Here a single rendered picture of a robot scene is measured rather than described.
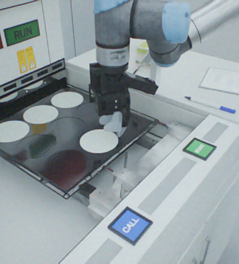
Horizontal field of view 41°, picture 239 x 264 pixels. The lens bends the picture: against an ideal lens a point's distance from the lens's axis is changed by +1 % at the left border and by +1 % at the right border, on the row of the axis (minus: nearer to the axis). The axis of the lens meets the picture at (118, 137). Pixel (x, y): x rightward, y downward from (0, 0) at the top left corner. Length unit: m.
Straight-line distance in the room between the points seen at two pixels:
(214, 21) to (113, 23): 0.24
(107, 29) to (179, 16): 0.14
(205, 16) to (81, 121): 0.42
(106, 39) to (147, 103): 0.33
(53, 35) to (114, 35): 0.43
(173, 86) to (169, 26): 0.35
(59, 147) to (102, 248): 0.36
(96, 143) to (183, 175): 0.26
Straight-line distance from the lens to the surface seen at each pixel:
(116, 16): 0.65
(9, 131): 0.91
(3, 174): 0.90
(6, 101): 0.99
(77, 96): 1.03
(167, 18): 0.64
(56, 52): 1.09
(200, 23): 0.77
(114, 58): 0.69
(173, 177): 0.65
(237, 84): 1.00
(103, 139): 0.83
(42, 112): 0.96
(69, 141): 0.83
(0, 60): 0.96
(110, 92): 0.73
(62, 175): 0.74
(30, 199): 0.81
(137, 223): 0.56
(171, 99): 0.89
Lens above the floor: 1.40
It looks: 37 degrees down
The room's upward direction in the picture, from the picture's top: straight up
